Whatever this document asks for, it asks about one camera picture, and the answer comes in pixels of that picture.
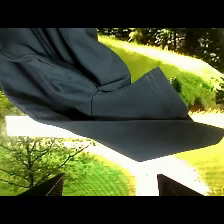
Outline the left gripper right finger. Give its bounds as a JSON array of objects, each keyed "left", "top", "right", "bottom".
[{"left": 156, "top": 173, "right": 205, "bottom": 197}]

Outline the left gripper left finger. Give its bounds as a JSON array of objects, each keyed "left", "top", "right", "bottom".
[{"left": 19, "top": 172, "right": 66, "bottom": 197}]

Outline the blue-grey shirt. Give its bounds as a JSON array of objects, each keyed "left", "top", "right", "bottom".
[{"left": 0, "top": 27, "right": 224, "bottom": 163}]

